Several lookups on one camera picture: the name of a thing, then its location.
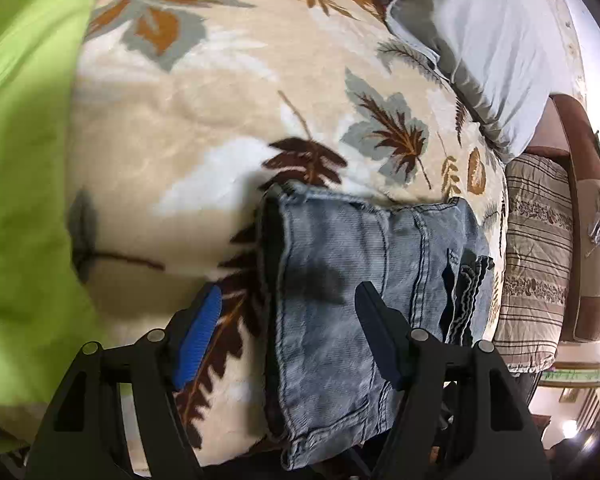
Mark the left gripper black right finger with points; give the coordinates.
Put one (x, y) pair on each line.
(461, 415)

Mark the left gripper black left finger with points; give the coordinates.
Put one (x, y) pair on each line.
(108, 393)

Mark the grey denim pants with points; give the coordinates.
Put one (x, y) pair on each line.
(346, 281)

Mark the lime green sheet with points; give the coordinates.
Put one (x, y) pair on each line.
(45, 313)

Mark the brown striped floral quilt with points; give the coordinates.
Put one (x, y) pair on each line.
(538, 263)

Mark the beige leaf print blanket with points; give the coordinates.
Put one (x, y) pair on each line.
(184, 111)

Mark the light grey pillow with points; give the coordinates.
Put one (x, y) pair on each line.
(504, 58)

